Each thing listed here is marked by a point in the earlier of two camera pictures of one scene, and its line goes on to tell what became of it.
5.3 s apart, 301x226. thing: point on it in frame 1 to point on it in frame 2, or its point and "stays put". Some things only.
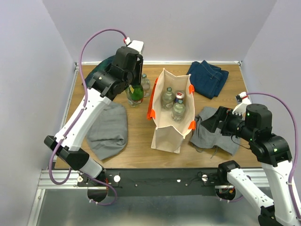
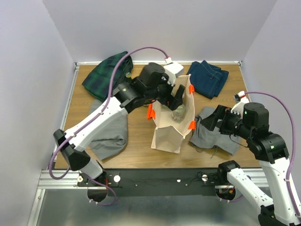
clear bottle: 178,110 stays put
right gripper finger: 211,123 stays put
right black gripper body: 233,124 stays put
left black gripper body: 137,76 to 164,97
